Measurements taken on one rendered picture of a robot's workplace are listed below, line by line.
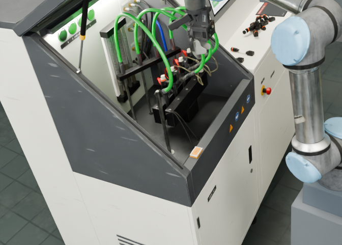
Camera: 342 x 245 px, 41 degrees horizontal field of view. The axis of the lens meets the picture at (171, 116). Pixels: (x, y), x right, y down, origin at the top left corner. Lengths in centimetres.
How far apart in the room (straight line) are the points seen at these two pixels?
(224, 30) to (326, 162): 108
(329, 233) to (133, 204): 78
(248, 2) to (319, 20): 137
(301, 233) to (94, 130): 86
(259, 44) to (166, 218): 98
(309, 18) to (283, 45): 9
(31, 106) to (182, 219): 76
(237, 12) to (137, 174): 112
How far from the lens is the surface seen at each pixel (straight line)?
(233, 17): 246
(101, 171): 192
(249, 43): 234
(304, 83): 133
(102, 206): 212
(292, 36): 125
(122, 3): 209
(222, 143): 192
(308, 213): 173
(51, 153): 206
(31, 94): 188
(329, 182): 165
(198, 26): 167
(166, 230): 197
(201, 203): 185
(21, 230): 306
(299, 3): 143
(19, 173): 347
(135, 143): 167
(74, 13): 180
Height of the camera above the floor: 210
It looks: 36 degrees down
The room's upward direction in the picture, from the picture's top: 10 degrees counter-clockwise
